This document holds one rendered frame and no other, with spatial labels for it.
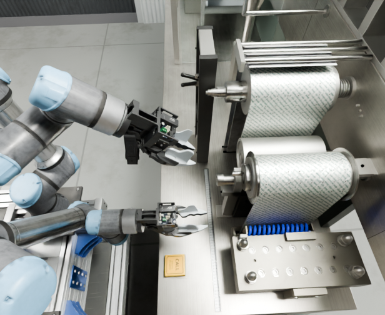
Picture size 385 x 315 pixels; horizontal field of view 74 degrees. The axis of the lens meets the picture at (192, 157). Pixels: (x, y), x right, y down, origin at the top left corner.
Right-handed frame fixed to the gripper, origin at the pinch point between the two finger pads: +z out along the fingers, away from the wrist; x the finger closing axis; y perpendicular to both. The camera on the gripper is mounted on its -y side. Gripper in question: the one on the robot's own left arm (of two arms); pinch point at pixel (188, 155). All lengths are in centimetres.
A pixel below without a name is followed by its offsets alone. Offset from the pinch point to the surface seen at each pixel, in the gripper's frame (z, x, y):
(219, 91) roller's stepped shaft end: 7.2, 22.1, 6.7
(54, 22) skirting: -41, 298, -206
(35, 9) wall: -64, 300, -203
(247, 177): 15.6, -3.6, 5.5
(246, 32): 27, 68, 10
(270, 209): 29.4, -8.2, 1.8
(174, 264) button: 22.1, -17.9, -36.0
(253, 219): 32.0, -8.2, -6.7
